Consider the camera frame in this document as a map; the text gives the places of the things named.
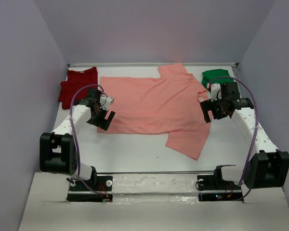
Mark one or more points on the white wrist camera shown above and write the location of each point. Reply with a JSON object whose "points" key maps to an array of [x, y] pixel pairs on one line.
{"points": [[106, 102], [215, 91]]}

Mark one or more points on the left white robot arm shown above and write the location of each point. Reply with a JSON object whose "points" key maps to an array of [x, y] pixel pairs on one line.
{"points": [[59, 151]]}

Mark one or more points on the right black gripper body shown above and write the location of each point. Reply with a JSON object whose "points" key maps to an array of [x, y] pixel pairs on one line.
{"points": [[218, 109]]}

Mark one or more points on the pink t-shirt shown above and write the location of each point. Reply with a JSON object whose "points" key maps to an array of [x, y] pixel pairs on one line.
{"points": [[168, 104]]}

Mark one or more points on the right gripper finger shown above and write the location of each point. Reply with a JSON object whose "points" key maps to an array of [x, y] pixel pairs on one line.
{"points": [[208, 117], [206, 106]]}

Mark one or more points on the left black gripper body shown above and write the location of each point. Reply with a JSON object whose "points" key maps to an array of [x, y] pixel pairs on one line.
{"points": [[101, 113]]}

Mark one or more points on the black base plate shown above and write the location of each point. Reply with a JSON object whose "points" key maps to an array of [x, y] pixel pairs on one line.
{"points": [[100, 192], [212, 190]]}

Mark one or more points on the white cardboard front cover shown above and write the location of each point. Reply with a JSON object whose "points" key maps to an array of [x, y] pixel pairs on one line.
{"points": [[48, 210]]}

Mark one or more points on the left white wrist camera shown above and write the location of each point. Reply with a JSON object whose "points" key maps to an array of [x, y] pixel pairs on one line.
{"points": [[106, 102]]}

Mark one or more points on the green t-shirt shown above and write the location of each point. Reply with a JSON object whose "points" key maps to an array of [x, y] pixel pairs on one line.
{"points": [[210, 77]]}

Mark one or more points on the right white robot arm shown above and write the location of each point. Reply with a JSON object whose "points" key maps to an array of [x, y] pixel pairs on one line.
{"points": [[266, 166]]}

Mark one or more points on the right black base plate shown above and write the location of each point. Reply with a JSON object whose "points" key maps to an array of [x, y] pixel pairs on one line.
{"points": [[212, 190]]}

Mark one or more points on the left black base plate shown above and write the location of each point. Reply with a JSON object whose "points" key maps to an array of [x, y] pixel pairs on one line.
{"points": [[100, 192]]}

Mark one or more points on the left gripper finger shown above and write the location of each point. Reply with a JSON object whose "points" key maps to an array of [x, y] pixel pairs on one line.
{"points": [[109, 119], [101, 123]]}

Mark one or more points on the red folded t-shirt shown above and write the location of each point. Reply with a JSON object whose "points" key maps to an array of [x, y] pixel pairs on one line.
{"points": [[75, 81]]}

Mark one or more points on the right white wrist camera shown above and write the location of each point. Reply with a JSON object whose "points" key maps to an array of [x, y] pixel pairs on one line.
{"points": [[215, 91]]}

